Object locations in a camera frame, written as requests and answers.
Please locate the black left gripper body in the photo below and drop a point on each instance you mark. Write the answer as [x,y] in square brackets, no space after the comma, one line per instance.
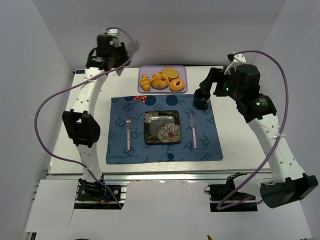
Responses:
[120,56]

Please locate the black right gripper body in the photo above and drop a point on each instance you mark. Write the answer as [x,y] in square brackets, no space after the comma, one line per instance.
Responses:
[212,78]

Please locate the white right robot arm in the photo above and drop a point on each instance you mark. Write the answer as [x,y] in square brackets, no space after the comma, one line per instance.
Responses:
[290,183]

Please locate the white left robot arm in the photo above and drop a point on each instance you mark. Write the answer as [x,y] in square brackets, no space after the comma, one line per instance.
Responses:
[79,121]

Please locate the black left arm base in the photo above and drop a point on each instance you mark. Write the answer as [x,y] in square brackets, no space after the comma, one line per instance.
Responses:
[94,196]

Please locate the brown bread slice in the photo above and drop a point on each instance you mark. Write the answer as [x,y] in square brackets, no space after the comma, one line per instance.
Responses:
[170,73]

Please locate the striped orange bread roll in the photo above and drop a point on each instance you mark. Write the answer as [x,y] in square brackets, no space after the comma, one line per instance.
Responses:
[145,83]

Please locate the dark green mug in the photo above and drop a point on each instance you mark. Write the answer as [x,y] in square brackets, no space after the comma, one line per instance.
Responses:
[201,100]

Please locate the sugared orange donut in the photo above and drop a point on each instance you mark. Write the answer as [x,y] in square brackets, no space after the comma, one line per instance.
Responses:
[177,85]

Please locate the lilac plastic tray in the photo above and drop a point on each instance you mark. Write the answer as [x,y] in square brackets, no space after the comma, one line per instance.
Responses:
[159,83]

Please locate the black floral square plate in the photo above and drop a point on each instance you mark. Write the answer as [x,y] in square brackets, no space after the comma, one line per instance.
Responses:
[162,127]

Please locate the blue patterned placemat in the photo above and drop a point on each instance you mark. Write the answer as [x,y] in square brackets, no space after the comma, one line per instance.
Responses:
[208,143]

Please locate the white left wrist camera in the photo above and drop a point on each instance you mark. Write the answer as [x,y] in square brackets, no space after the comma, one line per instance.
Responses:
[111,31]

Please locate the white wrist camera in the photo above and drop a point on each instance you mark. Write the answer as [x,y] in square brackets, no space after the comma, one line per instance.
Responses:
[111,31]
[235,61]

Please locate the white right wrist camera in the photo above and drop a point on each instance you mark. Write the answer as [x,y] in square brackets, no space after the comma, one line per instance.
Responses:
[235,61]

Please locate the knife with pink handle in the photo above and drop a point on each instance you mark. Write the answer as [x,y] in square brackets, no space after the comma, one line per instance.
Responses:
[192,125]

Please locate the fork with pink handle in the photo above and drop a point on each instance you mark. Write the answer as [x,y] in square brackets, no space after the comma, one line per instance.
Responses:
[128,123]

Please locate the aluminium front frame rail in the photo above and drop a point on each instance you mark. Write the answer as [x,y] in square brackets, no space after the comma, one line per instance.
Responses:
[123,178]

